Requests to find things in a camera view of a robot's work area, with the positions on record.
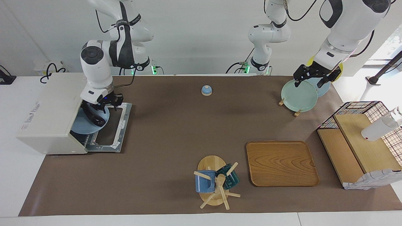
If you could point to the wooden plate rack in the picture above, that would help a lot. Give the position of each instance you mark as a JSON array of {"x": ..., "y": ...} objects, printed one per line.
[{"x": 281, "y": 102}]

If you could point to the light blue smooth plate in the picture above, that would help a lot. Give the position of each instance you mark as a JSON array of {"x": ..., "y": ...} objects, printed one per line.
[{"x": 323, "y": 89}]

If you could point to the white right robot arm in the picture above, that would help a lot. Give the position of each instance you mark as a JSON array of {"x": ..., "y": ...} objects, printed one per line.
[{"x": 94, "y": 69}]

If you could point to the wooden shelf unit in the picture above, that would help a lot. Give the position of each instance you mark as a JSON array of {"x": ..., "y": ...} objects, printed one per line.
[{"x": 351, "y": 147}]

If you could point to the wooden serving tray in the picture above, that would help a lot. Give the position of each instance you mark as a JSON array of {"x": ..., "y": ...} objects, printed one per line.
[{"x": 282, "y": 164}]

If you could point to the blue mug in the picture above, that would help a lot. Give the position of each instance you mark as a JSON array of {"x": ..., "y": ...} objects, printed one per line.
[{"x": 204, "y": 183}]

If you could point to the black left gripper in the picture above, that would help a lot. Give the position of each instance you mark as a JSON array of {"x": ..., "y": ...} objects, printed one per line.
[{"x": 317, "y": 70}]

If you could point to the wooden mug tree stand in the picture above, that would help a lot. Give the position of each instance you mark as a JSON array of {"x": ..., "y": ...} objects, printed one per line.
[{"x": 211, "y": 163}]

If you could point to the yellow plate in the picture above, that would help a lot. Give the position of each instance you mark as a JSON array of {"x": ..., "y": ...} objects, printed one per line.
[{"x": 338, "y": 70}]

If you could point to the black tripod stand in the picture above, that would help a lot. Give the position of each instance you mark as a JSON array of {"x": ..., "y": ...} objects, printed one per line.
[{"x": 384, "y": 69}]

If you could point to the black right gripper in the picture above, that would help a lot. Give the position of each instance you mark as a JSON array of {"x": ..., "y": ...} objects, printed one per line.
[{"x": 110, "y": 100}]

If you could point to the pale green plate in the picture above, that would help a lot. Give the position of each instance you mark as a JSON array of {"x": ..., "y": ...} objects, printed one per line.
[{"x": 298, "y": 95}]

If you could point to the black desk clamp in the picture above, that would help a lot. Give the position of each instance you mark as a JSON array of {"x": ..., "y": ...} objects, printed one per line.
[{"x": 6, "y": 78}]

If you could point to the light blue ribbed plate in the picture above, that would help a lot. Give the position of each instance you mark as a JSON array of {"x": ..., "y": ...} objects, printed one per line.
[{"x": 80, "y": 127}]

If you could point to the white power strip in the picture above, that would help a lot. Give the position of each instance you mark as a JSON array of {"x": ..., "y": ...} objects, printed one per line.
[{"x": 39, "y": 67}]

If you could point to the white cup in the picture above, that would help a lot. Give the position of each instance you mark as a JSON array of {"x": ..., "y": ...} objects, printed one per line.
[{"x": 378, "y": 128}]

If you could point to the beige toaster oven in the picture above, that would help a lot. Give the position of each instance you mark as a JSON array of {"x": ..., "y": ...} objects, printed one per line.
[{"x": 47, "y": 119}]

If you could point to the glass oven door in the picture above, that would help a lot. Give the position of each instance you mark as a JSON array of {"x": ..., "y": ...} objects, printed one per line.
[{"x": 122, "y": 125}]

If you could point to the brown table mat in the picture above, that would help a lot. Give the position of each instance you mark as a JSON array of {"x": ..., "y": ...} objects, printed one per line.
[{"x": 188, "y": 125}]

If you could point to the dark green mug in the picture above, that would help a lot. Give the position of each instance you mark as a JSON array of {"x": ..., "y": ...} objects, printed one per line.
[{"x": 230, "y": 180}]

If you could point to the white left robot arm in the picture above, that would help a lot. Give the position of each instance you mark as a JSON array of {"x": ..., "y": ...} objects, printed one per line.
[{"x": 348, "y": 28}]

